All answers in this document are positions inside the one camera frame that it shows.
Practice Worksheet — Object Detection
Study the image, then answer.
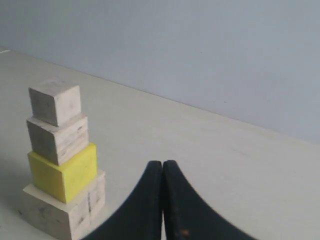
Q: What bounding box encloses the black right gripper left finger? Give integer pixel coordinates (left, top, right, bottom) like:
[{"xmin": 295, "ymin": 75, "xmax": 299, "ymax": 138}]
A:
[{"xmin": 84, "ymin": 160, "xmax": 163, "ymax": 240}]

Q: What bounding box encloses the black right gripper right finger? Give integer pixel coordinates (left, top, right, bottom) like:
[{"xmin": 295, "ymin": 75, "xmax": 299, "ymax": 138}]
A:
[{"xmin": 162, "ymin": 160, "xmax": 254, "ymax": 240}]

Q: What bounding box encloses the large wooden cube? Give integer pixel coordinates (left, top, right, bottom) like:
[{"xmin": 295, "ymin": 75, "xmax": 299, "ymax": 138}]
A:
[{"xmin": 21, "ymin": 169, "xmax": 106, "ymax": 240}]

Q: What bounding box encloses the small wooden cube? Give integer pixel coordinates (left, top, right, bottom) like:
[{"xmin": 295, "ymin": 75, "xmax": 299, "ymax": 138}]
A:
[{"xmin": 28, "ymin": 78, "xmax": 82, "ymax": 127}]

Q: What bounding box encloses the medium wooden cube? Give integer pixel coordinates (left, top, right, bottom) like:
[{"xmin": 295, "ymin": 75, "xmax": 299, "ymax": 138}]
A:
[{"xmin": 26, "ymin": 113, "xmax": 89, "ymax": 166}]

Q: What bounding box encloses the yellow cube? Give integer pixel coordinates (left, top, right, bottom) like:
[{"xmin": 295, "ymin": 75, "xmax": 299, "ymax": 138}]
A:
[{"xmin": 27, "ymin": 143, "xmax": 98, "ymax": 203}]

